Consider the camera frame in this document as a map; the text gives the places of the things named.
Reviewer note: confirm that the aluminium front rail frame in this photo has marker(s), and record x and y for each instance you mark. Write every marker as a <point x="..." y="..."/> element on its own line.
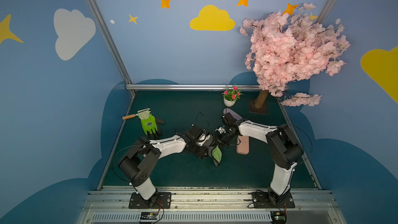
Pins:
<point x="194" y="205"/>

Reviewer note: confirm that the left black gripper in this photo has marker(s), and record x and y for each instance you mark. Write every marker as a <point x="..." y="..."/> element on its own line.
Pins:
<point x="208" y="149"/>

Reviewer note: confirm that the purple eyeglass case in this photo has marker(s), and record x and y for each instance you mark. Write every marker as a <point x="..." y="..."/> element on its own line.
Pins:
<point x="233" y="113"/>

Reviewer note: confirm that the right green circuit board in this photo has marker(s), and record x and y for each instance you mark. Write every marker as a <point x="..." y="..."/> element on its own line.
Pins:
<point x="278" y="218"/>

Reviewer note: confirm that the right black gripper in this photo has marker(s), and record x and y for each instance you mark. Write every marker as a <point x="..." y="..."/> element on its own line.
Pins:
<point x="224" y="135"/>

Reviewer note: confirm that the green black work glove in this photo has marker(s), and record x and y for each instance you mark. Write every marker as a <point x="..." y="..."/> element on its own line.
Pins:
<point x="151" y="125"/>

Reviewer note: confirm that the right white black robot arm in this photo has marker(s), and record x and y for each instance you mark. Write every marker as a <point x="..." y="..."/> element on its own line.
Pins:
<point x="285" y="149"/>

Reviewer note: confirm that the grey green microfibre cloth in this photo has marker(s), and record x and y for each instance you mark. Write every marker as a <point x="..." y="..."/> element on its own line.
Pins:
<point x="215" y="152"/>

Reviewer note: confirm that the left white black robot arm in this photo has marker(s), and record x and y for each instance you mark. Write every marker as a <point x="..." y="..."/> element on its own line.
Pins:
<point x="140" y="160"/>

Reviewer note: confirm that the pink eyeglass case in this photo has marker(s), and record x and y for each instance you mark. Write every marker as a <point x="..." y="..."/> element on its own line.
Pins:
<point x="242" y="146"/>

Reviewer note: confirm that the small potted pink flowers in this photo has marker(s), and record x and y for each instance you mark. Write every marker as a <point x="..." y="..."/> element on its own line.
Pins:
<point x="231" y="95"/>

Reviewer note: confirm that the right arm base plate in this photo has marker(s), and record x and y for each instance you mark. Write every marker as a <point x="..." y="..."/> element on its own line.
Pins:
<point x="261" y="199"/>

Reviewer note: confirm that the pink cherry blossom tree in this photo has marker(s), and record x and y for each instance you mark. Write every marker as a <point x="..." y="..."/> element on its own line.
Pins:
<point x="290" y="47"/>

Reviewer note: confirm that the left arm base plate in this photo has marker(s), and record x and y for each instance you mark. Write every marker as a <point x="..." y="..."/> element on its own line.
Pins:
<point x="162" y="199"/>

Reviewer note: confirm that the wooden handled garden trowel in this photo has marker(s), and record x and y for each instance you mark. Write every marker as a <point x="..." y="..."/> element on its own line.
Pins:
<point x="142" y="114"/>

